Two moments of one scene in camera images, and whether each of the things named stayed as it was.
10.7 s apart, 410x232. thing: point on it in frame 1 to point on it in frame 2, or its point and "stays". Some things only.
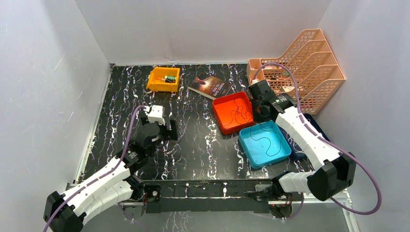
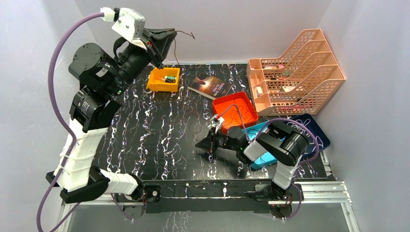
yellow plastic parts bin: (160, 86) stays
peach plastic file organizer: (312, 59) stays
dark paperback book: (211, 86) stays
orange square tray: (233, 112) stays
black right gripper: (256, 118) to (209, 143)
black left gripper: (172, 128) to (153, 50)
